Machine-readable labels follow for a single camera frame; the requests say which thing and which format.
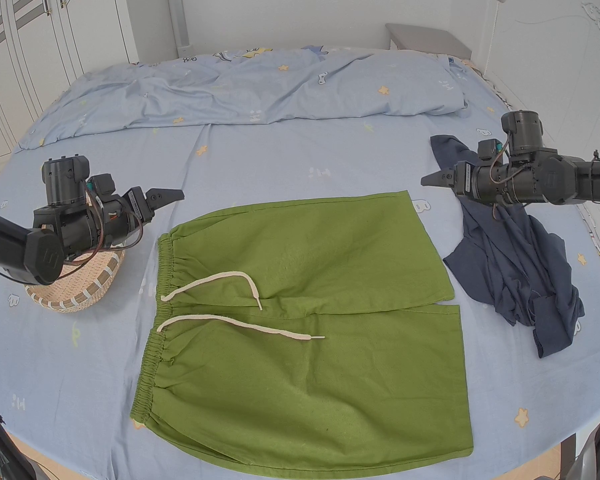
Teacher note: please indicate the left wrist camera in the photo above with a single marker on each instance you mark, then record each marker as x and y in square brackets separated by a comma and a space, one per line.
[102, 186]

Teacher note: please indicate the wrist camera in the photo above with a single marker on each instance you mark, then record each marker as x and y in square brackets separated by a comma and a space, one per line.
[489, 150]
[102, 186]

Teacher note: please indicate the bed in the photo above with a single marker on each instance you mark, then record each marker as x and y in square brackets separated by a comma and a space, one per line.
[290, 163]

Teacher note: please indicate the pale blue quilt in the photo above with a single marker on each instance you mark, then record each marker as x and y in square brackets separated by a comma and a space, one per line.
[280, 88]

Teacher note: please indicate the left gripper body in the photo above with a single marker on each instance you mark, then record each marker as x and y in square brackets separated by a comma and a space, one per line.
[116, 222]

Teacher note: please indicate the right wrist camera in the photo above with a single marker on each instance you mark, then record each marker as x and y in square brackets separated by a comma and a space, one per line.
[489, 150]

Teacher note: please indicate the round woven basket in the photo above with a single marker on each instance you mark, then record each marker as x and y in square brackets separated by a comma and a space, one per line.
[82, 288]

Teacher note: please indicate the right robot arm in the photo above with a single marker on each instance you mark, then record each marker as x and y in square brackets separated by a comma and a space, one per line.
[560, 180]

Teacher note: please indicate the grey bedside table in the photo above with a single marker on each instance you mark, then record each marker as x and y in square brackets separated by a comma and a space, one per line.
[425, 38]

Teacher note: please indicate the dark blue garment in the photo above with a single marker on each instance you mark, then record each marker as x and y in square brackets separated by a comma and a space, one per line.
[520, 268]

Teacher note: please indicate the green shorts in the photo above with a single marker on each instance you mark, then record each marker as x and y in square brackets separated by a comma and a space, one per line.
[305, 368]

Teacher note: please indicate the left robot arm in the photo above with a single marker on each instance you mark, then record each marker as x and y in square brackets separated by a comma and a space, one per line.
[10, 240]

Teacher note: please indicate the white wardrobe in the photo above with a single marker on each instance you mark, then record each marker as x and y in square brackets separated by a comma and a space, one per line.
[30, 43]

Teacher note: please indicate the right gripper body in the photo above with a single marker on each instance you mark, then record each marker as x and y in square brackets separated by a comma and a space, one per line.
[485, 183]

